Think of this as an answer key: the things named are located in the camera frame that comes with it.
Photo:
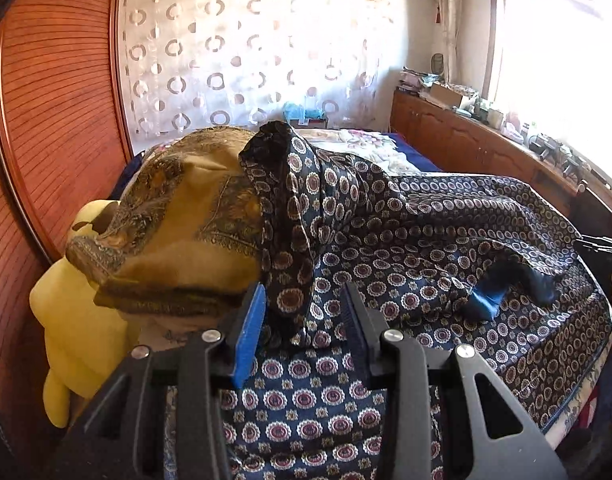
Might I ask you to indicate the open cardboard box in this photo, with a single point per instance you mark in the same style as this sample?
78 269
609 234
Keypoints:
451 95

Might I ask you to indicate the sheer circle-pattern curtain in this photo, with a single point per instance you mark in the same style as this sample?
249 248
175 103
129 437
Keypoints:
246 45

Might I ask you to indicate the wood-framed window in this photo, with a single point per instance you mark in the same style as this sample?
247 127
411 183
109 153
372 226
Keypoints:
561 60

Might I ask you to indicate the wooden low cabinet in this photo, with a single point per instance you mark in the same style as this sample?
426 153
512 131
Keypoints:
466 140

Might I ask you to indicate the tied pale window drape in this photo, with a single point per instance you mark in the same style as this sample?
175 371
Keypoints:
448 10

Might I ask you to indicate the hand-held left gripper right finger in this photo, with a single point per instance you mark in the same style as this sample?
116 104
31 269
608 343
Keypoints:
361 340

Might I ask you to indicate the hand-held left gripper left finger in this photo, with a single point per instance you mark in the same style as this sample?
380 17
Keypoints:
248 335

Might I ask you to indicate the navy circle-print garment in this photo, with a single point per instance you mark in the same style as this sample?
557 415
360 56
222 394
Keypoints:
426 240

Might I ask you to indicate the black handheld device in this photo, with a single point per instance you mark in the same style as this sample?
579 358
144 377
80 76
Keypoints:
543 145
571 165

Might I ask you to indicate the pile of folded cloths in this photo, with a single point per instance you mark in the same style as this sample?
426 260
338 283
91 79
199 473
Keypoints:
416 80

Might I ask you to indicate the yellow plush toy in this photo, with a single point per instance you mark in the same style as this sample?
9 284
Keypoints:
80 320

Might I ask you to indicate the grey oval object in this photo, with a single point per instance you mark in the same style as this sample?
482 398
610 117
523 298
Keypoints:
438 63

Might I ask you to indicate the small cardboard box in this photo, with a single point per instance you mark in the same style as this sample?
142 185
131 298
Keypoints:
311 123

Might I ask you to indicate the wooden louvered wardrobe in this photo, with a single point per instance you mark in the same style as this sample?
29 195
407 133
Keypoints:
50 110

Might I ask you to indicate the floral quilt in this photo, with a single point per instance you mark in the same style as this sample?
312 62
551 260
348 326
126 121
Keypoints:
366 147

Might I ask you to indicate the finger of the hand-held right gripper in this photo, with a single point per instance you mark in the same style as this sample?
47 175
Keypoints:
606 247

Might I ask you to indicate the brown patterned cloth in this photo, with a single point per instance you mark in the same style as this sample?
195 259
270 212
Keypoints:
185 210

